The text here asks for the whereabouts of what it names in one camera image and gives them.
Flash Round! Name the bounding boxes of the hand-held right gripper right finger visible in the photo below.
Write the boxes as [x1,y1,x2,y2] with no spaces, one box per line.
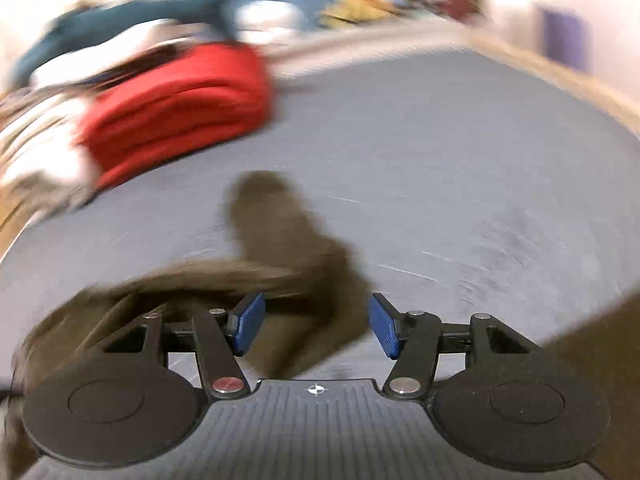
[368,292,541,401]

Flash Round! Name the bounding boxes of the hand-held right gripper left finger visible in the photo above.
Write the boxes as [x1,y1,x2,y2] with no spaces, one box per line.
[102,292,266,401]

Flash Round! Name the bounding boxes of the brown corduroy pants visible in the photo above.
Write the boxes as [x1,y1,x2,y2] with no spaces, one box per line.
[10,170,373,396]

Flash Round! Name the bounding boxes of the red folded cloth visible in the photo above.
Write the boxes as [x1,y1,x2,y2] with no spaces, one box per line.
[77,42,274,191]

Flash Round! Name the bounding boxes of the white striped clothes pile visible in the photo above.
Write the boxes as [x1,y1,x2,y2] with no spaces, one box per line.
[0,17,181,213]

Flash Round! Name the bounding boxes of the small white cloth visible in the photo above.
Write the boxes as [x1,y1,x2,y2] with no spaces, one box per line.
[236,1,302,45]

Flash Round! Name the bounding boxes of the teal cloth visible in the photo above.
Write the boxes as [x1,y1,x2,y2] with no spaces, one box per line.
[10,0,262,88]

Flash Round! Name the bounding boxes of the purple object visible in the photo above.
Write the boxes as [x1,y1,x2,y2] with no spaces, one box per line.
[541,5,589,72]

